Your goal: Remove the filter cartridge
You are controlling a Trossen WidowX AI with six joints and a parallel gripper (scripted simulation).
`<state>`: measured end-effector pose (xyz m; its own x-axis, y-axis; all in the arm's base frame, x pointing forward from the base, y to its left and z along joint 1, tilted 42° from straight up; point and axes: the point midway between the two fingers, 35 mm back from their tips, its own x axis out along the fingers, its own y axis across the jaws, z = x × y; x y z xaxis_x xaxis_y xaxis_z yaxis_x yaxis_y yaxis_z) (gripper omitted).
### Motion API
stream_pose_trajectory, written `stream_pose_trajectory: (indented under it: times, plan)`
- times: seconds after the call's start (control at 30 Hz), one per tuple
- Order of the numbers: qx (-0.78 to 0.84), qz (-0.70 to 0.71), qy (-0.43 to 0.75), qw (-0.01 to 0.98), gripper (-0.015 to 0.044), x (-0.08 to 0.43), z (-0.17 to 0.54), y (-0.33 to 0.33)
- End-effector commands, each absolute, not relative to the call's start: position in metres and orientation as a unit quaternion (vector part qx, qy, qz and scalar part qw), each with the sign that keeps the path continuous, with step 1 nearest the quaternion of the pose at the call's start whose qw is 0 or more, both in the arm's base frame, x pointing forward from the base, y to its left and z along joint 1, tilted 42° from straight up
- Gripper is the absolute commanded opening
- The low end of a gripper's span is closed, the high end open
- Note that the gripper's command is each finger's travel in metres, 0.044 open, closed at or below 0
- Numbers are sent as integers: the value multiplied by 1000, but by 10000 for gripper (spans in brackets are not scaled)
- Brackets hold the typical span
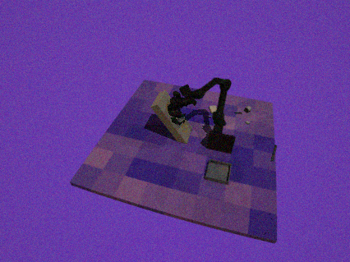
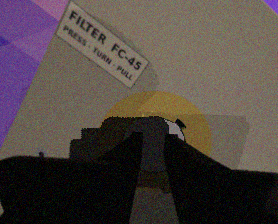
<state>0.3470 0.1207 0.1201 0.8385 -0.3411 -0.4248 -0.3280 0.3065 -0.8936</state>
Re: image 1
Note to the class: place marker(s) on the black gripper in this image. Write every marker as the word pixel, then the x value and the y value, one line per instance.
pixel 177 112

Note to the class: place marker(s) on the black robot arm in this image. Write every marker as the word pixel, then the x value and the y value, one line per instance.
pixel 218 116

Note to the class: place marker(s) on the beige flat panel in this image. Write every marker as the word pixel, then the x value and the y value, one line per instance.
pixel 160 107

